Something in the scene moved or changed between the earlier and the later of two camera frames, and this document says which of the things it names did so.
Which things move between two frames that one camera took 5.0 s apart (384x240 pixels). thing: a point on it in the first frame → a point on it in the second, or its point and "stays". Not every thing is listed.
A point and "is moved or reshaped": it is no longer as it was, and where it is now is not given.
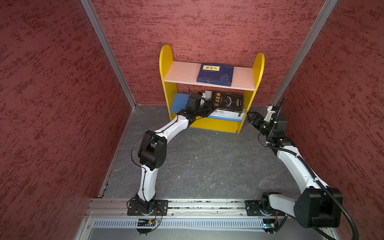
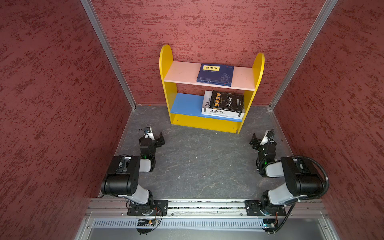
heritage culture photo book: [228, 101] is moved or reshaped
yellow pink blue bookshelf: [248, 78] stays
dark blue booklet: [216, 74] stays
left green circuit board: [144, 222] stays
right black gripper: [254, 116] → [257, 141]
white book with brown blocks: [236, 116] stays
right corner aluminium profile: [315, 30] stays
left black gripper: [209, 107] → [158, 143]
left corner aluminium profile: [110, 50] stays
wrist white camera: [269, 113] → [265, 138]
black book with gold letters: [227, 101] stays
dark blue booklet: [225, 80] stays
